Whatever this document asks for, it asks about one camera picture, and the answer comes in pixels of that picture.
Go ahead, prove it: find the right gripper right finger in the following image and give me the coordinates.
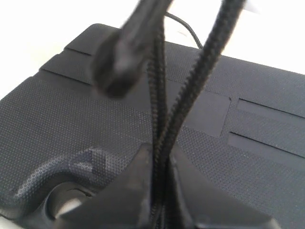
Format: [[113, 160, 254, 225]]
[[165, 145, 280, 229]]

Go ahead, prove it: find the black braided rope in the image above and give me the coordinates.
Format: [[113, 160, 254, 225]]
[[91, 0, 246, 229]]

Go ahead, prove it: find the white curtain backdrop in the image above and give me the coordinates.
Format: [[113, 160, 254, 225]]
[[244, 0, 305, 16]]

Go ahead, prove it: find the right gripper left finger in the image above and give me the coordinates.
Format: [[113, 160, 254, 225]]
[[53, 144, 153, 229]]

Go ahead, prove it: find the black plastic carry case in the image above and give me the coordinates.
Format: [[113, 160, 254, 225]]
[[0, 24, 305, 229]]

